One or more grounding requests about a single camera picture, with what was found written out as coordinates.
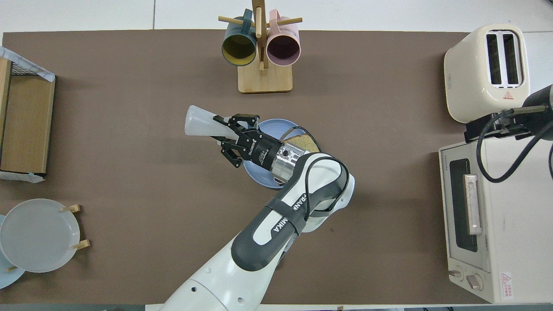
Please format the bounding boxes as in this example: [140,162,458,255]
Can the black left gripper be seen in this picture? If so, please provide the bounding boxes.
[210,114,283,171]

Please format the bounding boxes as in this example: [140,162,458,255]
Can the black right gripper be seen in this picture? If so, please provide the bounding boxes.
[464,84,553,143]

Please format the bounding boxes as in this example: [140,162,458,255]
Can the white bottle blue cap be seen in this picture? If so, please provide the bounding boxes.
[185,105,242,141]

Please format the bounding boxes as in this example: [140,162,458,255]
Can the toasted bread slice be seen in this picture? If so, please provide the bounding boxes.
[281,133,321,154]

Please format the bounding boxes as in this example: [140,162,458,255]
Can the blue round plate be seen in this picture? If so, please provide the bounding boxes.
[243,119,322,189]

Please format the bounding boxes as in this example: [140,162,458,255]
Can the grey plate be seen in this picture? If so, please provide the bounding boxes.
[0,199,81,273]

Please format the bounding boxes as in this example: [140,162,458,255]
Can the light blue plate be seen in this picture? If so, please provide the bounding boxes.
[0,215,25,289]

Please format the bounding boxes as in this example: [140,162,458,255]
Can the cream two-slot toaster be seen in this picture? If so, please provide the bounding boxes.
[444,24,531,124]

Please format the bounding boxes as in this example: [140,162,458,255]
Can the wooden mug rack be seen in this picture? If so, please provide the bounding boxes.
[218,0,303,94]

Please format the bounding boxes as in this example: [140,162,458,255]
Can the teal mug yellow inside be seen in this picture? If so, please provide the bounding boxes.
[221,9,258,67]

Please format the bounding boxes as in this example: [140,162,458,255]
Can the pink mug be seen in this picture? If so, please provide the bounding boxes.
[266,10,301,67]

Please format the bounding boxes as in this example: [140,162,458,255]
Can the brown table mat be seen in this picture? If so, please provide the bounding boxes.
[0,29,495,305]

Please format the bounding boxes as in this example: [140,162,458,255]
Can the white toaster oven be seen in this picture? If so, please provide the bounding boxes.
[439,137,553,304]

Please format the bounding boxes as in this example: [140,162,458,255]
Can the wooden dish rack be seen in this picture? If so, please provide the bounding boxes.
[5,204,91,273]

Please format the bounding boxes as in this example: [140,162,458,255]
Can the wooden shelf box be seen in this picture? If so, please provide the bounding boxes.
[0,56,56,174]

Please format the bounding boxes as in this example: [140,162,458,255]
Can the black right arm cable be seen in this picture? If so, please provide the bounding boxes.
[477,106,553,183]

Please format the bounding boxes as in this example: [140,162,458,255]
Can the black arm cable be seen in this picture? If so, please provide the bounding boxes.
[477,106,553,183]
[281,125,350,216]

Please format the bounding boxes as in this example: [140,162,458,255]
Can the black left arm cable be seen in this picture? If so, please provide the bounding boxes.
[281,125,350,216]

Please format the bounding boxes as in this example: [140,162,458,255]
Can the black wire basket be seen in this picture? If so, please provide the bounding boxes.
[8,60,46,77]

